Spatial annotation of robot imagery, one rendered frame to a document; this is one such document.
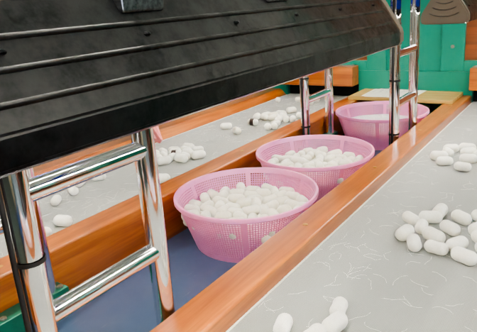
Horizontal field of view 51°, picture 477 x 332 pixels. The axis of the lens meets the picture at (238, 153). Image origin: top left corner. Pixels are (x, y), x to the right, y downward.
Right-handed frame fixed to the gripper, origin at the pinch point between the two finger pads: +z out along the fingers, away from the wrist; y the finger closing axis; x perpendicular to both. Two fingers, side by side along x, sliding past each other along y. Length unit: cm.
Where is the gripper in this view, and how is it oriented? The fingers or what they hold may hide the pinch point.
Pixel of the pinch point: (159, 139)
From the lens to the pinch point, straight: 140.0
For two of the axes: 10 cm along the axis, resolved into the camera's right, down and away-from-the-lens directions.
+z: 6.6, 6.9, -2.8
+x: -4.7, 6.8, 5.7
